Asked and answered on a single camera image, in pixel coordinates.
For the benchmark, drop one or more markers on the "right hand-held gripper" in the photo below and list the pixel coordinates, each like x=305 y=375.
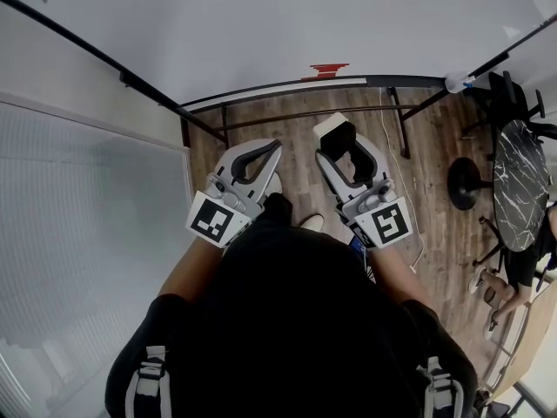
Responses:
x=387 y=222

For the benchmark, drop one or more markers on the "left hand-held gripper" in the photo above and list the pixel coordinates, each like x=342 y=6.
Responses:
x=215 y=220

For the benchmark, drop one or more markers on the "white and black whiteboard eraser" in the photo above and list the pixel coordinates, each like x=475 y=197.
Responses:
x=337 y=139

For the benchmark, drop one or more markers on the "person's left forearm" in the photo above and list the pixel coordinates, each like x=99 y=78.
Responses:
x=191 y=268

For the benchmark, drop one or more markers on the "person's right forearm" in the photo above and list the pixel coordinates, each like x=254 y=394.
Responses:
x=398 y=274

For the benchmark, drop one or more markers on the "whiteboard on black stand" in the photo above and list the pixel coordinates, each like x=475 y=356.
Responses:
x=217 y=24

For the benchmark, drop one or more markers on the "person's left white shoe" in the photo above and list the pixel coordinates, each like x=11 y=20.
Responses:
x=276 y=184

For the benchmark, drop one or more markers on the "person's white shoe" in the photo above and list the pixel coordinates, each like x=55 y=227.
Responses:
x=276 y=184
x=313 y=223

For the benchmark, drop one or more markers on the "person's black trousers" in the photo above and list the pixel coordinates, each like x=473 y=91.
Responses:
x=277 y=211

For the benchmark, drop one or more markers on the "person's right white shoe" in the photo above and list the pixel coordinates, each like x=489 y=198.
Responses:
x=313 y=223

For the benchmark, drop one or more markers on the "black device with blue screen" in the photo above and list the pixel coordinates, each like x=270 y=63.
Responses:
x=359 y=246

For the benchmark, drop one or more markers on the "red marker pen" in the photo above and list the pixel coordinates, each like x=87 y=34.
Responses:
x=324 y=71

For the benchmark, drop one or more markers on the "black star chair base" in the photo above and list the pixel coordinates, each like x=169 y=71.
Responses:
x=489 y=242

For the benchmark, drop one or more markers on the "black marble round table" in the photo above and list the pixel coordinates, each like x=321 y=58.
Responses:
x=520 y=181

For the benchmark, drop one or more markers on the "person's black shirt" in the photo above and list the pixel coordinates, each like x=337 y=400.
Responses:
x=287 y=329

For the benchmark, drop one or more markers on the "black office chair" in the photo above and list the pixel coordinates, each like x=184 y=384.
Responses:
x=546 y=131
x=507 y=94

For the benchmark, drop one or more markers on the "light wooden desk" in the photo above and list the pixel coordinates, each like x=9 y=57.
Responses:
x=535 y=333

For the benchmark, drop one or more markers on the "black window frame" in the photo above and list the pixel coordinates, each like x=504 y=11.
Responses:
x=539 y=403

